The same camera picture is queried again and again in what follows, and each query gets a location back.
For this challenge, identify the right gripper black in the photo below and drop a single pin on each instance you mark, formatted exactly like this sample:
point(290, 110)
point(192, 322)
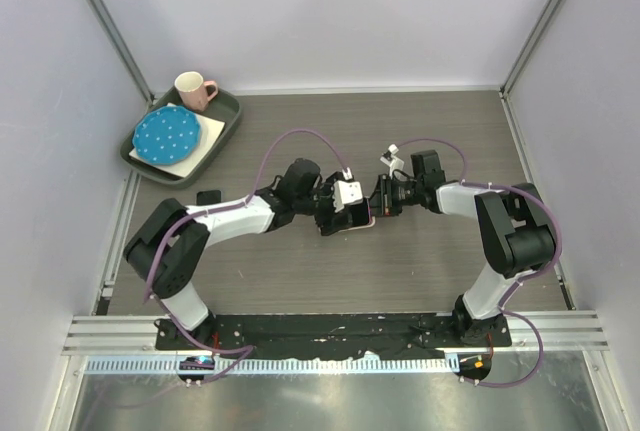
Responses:
point(382, 200)

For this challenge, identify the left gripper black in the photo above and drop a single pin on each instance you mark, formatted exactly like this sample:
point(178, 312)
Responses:
point(329, 226)

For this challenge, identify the purple smartphone black screen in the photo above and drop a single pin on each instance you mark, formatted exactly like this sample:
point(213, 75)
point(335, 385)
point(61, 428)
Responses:
point(359, 215)

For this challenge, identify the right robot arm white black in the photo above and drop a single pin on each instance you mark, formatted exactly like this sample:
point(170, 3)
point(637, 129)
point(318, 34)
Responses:
point(518, 237)

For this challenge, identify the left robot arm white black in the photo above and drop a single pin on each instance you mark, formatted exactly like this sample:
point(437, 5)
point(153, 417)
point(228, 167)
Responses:
point(166, 250)

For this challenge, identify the dark green tray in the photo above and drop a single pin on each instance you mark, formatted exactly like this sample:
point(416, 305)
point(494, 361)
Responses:
point(225, 121)

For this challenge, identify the blue dotted plate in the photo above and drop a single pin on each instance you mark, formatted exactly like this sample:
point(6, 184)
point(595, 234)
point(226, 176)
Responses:
point(166, 136)

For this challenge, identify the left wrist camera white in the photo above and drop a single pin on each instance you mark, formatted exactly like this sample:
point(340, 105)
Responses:
point(346, 194)

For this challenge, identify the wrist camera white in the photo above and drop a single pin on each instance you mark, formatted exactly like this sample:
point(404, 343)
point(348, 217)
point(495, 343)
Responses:
point(346, 194)
point(394, 163)

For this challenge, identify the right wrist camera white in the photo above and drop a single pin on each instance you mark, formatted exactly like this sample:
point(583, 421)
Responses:
point(394, 163)

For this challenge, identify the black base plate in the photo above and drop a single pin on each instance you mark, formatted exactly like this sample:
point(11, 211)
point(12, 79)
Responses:
point(336, 337)

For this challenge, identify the aluminium frame rail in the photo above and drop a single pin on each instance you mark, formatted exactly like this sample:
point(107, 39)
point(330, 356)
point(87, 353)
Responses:
point(132, 335)

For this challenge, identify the slotted cable duct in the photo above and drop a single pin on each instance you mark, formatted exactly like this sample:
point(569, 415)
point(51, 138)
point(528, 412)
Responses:
point(183, 365)

